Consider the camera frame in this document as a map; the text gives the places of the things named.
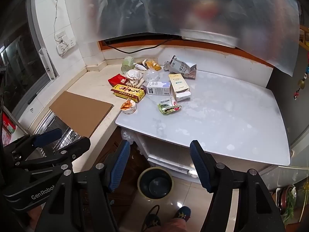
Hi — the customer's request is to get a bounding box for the clear hanging plastic bag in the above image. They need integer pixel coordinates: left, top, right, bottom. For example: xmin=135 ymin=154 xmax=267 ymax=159
xmin=121 ymin=128 xmax=138 ymax=150

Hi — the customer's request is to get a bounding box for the dark glass window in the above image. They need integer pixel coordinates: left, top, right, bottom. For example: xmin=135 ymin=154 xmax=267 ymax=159
xmin=0 ymin=0 xmax=59 ymax=116

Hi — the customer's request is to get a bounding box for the white wall socket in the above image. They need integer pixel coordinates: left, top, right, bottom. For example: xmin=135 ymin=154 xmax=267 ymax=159
xmin=54 ymin=31 xmax=76 ymax=57

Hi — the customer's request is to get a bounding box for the metal sink rack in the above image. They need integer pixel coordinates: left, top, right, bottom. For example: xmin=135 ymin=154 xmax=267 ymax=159
xmin=24 ymin=110 xmax=84 ymax=161

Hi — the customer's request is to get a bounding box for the yellow snack wrapper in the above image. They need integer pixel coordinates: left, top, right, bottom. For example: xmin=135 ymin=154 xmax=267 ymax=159
xmin=146 ymin=59 xmax=162 ymax=71

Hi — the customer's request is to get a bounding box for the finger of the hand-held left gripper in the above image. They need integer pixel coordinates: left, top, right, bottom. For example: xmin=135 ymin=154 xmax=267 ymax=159
xmin=13 ymin=137 xmax=91 ymax=173
xmin=3 ymin=129 xmax=63 ymax=160

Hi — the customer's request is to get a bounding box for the white power cable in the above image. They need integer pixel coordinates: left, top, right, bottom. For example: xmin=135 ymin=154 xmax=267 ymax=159
xmin=49 ymin=0 xmax=61 ymax=39

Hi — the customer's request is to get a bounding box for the white plastic holder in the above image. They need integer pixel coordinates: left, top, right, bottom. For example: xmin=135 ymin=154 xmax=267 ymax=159
xmin=39 ymin=47 xmax=56 ymax=80

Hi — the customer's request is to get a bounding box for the brown cardboard sheet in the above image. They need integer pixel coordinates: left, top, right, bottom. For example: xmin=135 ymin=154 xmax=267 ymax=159
xmin=49 ymin=91 xmax=114 ymax=138

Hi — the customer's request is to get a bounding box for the hanging bead ornament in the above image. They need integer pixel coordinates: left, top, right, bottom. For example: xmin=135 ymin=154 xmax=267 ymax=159
xmin=293 ymin=51 xmax=309 ymax=101

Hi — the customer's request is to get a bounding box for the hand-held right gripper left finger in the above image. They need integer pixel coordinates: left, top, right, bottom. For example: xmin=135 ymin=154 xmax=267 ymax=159
xmin=42 ymin=140 xmax=131 ymax=232

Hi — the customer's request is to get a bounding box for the red printed bag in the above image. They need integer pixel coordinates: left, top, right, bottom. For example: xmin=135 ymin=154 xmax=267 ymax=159
xmin=2 ymin=112 xmax=18 ymax=148

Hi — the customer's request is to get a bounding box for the yellow red box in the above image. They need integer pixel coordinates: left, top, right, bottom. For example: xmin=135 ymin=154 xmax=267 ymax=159
xmin=111 ymin=84 xmax=146 ymax=102

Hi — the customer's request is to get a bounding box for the green plastic bag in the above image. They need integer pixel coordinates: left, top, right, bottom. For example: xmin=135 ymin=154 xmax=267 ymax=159
xmin=121 ymin=56 xmax=136 ymax=74

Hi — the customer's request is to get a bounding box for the yellow wooden shelf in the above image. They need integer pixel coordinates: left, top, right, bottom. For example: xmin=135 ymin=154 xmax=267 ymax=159
xmin=299 ymin=25 xmax=309 ymax=52

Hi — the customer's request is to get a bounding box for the dark trash bin beige rim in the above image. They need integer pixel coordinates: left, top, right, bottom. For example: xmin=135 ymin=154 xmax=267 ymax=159
xmin=138 ymin=167 xmax=174 ymax=200

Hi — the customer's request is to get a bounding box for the brown wooden cabinet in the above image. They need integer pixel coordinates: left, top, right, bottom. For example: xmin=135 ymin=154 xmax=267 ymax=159
xmin=92 ymin=126 xmax=148 ymax=199

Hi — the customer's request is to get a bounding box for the white appliance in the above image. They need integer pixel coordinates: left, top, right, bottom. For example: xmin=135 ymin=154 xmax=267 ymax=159
xmin=136 ymin=134 xmax=273 ymax=182

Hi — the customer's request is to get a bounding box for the cream carton box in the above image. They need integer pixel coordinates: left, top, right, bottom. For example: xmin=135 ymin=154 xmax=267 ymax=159
xmin=168 ymin=73 xmax=192 ymax=102

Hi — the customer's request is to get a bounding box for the green plant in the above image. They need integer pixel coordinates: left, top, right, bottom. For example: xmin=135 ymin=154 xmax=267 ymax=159
xmin=281 ymin=186 xmax=301 ymax=225

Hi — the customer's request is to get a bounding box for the white tub with orange scraps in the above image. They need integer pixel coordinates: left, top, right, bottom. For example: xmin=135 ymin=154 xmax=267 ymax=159
xmin=120 ymin=99 xmax=137 ymax=114

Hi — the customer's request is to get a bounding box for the grey milk carton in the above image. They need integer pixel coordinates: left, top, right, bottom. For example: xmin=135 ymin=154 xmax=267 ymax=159
xmin=169 ymin=55 xmax=197 ymax=80

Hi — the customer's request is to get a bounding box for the orange wooden frame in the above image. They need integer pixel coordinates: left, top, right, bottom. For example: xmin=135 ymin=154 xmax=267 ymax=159
xmin=98 ymin=39 xmax=274 ymax=68

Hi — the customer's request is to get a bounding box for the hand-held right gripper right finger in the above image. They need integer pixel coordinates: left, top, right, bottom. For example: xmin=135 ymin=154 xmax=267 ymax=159
xmin=189 ymin=140 xmax=286 ymax=232

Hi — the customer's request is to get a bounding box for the white blue box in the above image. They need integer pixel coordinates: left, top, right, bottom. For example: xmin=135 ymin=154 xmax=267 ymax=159
xmin=142 ymin=80 xmax=172 ymax=96

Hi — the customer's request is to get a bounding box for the dark patterned slipper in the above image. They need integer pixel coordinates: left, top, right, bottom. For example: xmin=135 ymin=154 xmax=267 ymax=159
xmin=141 ymin=205 xmax=161 ymax=232
xmin=174 ymin=206 xmax=191 ymax=223

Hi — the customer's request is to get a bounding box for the green snack wrapper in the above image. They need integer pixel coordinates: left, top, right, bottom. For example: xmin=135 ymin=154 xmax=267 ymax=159
xmin=158 ymin=103 xmax=182 ymax=115

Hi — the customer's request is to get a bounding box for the red packet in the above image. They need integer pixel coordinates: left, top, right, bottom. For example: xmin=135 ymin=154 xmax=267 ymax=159
xmin=108 ymin=74 xmax=128 ymax=87

